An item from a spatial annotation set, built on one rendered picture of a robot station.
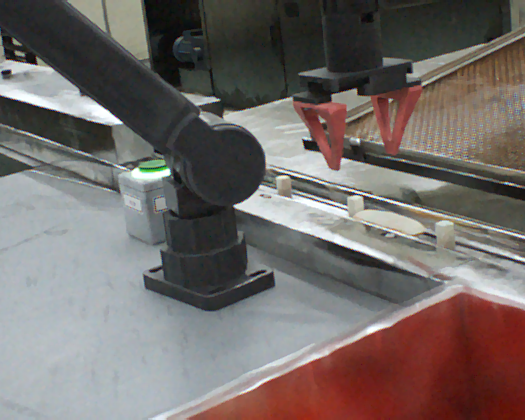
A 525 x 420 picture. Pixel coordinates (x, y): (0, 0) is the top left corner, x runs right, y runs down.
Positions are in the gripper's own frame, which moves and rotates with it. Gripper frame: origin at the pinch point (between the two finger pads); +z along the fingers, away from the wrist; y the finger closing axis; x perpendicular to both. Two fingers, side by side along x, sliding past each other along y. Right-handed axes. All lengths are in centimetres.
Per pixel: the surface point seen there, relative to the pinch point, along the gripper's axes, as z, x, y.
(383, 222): 6.4, -3.7, -1.0
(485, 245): 7.2, -14.8, 2.2
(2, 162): 14, 98, -9
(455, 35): 30, 209, 204
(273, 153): 10.4, 45.4, 17.1
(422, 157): 3.0, 2.4, 9.9
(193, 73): 64, 442, 213
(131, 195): 4.8, 23.9, -16.1
